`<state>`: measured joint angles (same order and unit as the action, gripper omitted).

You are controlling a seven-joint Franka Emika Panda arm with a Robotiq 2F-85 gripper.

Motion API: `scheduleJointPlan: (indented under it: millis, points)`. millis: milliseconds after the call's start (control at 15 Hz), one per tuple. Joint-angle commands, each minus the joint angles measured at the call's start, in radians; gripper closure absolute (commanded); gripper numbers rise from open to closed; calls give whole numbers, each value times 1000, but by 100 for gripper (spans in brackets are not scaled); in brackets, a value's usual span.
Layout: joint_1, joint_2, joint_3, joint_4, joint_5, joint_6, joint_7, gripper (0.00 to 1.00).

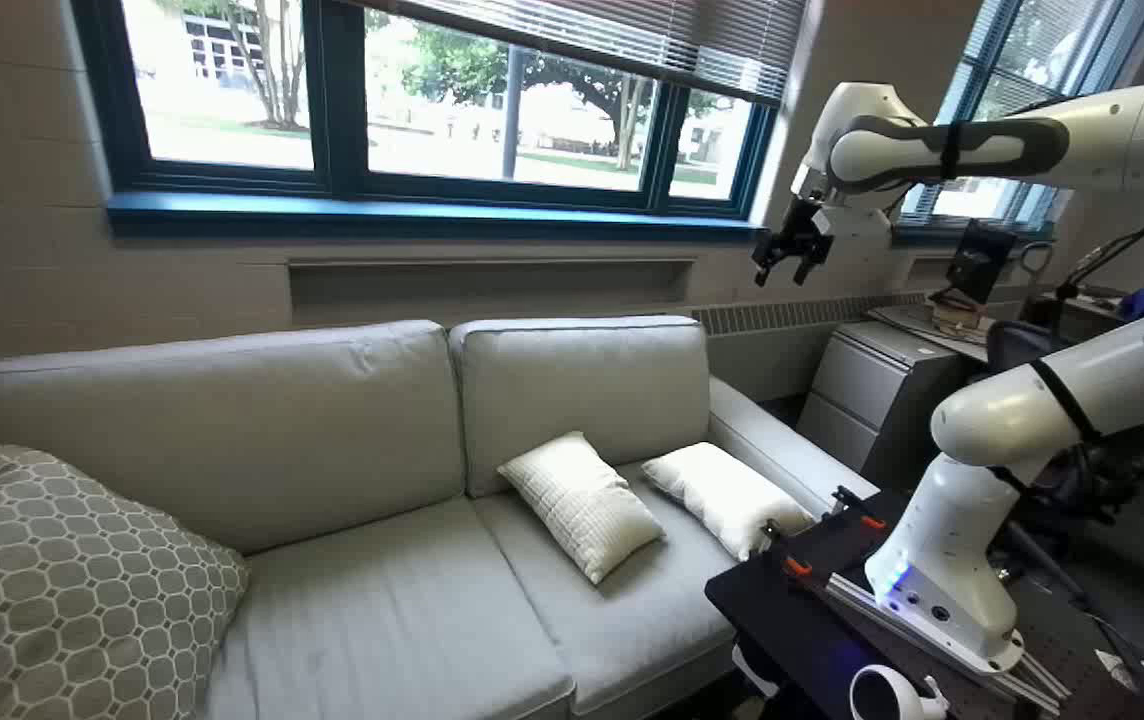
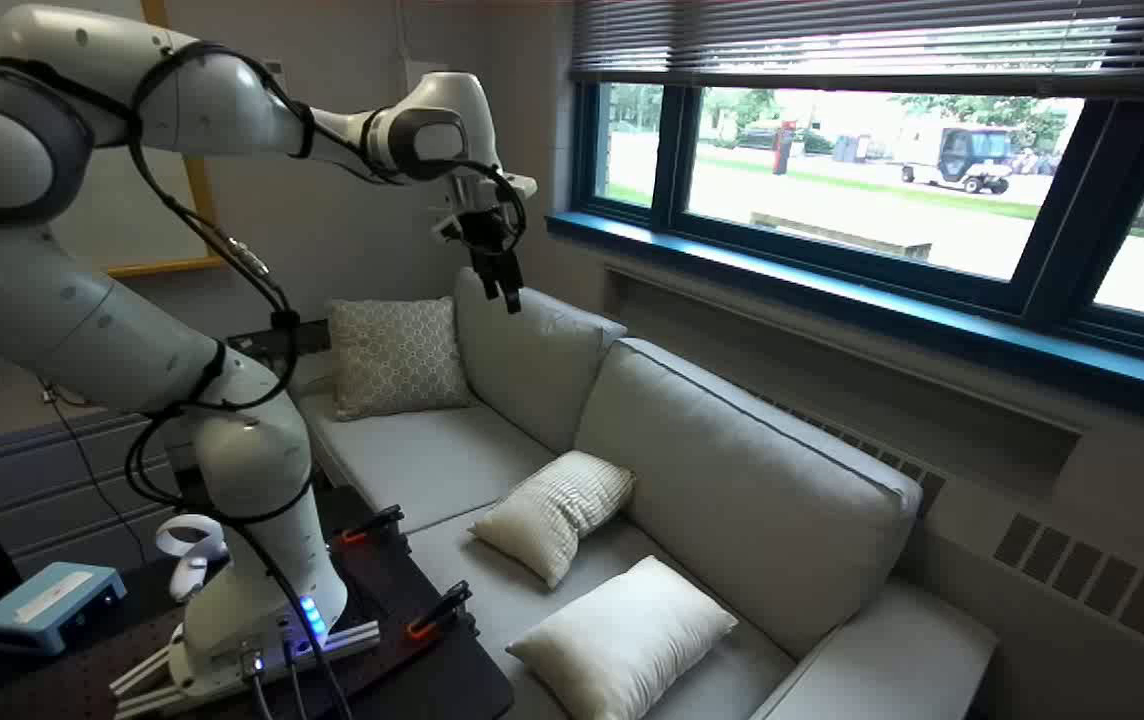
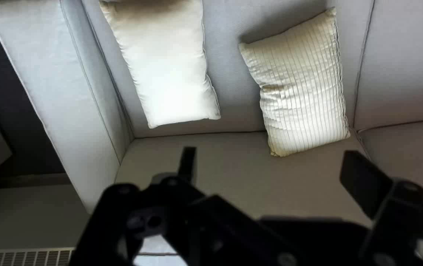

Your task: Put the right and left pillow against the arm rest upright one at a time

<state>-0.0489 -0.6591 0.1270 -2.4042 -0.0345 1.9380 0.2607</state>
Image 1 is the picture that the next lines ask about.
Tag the black office chair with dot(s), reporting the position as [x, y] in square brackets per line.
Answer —
[1017, 344]

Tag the grey geometric patterned pillow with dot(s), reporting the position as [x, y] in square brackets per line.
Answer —
[67, 600]

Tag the black robot table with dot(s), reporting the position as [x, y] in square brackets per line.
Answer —
[786, 627]

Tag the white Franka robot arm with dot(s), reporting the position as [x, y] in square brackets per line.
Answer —
[957, 533]

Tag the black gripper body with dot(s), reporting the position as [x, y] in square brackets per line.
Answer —
[799, 233]

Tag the grey fabric sofa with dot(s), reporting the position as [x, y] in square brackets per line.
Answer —
[373, 600]

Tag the cream throw pillow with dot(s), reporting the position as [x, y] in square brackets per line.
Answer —
[582, 507]

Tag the orange black table clamp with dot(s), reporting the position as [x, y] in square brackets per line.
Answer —
[873, 522]
[799, 564]

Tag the narrow light blue window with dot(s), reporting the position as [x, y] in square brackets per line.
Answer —
[1036, 40]

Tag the black device on sill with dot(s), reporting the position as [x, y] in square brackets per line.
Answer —
[977, 260]

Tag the wide blue framed window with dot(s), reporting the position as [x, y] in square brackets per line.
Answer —
[333, 95]

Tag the grey window blind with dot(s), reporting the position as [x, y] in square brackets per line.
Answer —
[626, 40]

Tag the white throw pillow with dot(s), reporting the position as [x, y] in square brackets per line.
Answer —
[726, 499]

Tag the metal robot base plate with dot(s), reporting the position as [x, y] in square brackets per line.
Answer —
[865, 600]

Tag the white VR controller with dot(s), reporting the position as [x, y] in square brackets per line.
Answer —
[893, 698]

